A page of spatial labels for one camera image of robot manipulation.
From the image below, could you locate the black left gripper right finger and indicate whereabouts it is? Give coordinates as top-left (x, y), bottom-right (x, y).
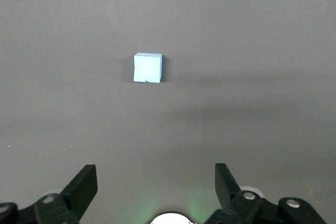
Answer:
top-left (206, 163), bottom-right (328, 224)

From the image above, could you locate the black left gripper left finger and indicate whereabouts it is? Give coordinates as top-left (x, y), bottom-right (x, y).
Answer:
top-left (0, 164), bottom-right (99, 224)

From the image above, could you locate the light blue foam block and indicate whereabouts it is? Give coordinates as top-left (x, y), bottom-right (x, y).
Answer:
top-left (133, 52), bottom-right (163, 83)

